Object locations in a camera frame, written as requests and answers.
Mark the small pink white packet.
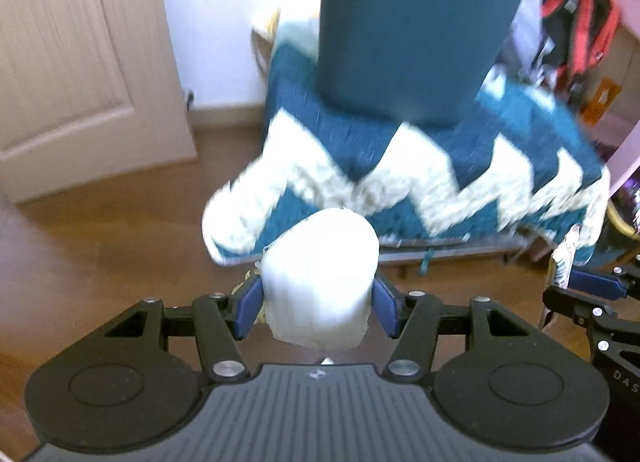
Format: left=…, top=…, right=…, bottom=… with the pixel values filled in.
left=544, top=225, right=582, bottom=289

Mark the teal white zigzag blanket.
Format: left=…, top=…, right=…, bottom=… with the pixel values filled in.
left=202, top=20, right=610, bottom=265

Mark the pink desk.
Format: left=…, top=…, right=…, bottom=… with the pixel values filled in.
left=588, top=0, right=639, bottom=193

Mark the dark teal trash bin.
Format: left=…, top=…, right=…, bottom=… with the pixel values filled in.
left=317, top=0, right=521, bottom=126

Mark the brown wooden door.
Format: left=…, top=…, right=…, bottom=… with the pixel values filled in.
left=1, top=0, right=196, bottom=203

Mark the white foam wrap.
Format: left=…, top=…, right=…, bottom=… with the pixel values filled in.
left=260, top=208, right=380, bottom=350

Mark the red black backpack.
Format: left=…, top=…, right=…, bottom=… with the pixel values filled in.
left=541, top=0, right=620, bottom=92

